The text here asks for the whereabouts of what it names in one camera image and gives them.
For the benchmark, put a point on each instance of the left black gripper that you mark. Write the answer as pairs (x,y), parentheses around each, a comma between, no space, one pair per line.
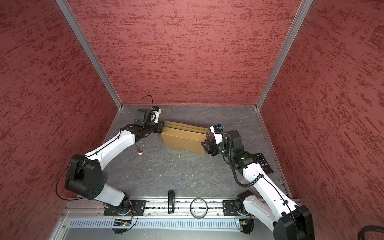
(160,125)

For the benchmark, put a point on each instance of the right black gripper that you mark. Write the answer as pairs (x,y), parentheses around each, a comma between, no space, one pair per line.
(212,146)

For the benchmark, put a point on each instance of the brown cardboard box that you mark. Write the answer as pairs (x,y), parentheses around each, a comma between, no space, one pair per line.
(184,137)

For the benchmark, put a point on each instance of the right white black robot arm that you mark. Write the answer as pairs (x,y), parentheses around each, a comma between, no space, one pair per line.
(285,219)

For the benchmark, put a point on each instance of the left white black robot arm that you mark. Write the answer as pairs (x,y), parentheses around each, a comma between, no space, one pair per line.
(84,174)

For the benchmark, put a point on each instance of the small metal spoon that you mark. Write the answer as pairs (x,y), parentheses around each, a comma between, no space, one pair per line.
(139,150)

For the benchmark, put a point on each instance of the black calculator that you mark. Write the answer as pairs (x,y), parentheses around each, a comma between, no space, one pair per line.
(261,160)

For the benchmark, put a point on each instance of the right circuit board connector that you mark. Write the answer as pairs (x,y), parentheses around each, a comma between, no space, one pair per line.
(246,226)

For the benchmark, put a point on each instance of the circuit board connector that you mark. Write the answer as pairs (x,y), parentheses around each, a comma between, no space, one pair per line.
(120,226)
(246,226)

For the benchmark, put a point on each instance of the left circuit board connector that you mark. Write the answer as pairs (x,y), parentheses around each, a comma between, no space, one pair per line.
(120,226)

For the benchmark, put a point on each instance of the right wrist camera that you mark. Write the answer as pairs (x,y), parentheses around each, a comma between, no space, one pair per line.
(217,131)

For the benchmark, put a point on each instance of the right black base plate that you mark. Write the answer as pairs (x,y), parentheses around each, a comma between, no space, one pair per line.
(234,208)

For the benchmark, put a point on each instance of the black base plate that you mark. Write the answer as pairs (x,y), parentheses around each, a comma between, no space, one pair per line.
(137,207)
(234,208)

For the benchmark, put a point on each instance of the black handle bar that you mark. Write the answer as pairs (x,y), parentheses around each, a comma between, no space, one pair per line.
(171,202)

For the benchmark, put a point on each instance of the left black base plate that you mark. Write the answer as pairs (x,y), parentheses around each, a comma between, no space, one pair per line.
(137,207)

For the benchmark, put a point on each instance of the aluminium frame rail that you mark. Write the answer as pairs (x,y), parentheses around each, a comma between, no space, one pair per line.
(158,208)

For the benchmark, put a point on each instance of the white perforated cable duct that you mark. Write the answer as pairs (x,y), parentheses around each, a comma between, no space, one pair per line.
(223,224)

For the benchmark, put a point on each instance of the left aluminium corner post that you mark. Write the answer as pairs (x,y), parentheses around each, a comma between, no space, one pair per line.
(82,38)

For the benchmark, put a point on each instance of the aluminium corner post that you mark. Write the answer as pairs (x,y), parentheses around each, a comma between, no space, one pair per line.
(290,37)
(82,38)

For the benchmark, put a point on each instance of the right aluminium corner post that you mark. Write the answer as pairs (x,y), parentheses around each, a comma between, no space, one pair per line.
(290,37)

